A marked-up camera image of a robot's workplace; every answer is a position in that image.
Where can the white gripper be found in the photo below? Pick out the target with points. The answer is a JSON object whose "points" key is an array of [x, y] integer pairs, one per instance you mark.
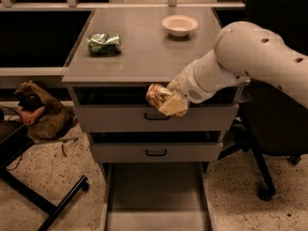
{"points": [[188, 87]]}

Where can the crushed orange soda can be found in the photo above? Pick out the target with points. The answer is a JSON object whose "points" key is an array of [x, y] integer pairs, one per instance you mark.
{"points": [[157, 95]]}

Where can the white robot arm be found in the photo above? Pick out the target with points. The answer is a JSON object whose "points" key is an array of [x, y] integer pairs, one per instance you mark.
{"points": [[242, 51]]}

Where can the grey drawer cabinet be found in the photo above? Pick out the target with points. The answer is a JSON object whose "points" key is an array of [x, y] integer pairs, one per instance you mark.
{"points": [[150, 53]]}

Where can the top grey drawer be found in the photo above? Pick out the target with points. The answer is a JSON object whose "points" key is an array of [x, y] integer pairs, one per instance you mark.
{"points": [[124, 109]]}

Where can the grey drawer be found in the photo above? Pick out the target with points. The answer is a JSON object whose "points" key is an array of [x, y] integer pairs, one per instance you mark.
{"points": [[142, 147], [156, 197], [124, 109]]}

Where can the middle grey drawer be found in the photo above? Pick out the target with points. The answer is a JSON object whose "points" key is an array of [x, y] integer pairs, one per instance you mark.
{"points": [[142, 147]]}

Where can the bottom grey drawer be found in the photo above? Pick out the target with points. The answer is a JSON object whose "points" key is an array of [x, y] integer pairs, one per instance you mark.
{"points": [[156, 197]]}

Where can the white paper bowl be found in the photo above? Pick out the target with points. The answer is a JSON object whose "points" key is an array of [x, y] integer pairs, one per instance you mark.
{"points": [[179, 25]]}

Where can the black office chair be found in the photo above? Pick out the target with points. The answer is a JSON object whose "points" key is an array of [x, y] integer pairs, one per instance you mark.
{"points": [[273, 123]]}

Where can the olive green backpack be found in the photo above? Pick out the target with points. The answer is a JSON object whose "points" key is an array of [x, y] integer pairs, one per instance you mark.
{"points": [[44, 115]]}

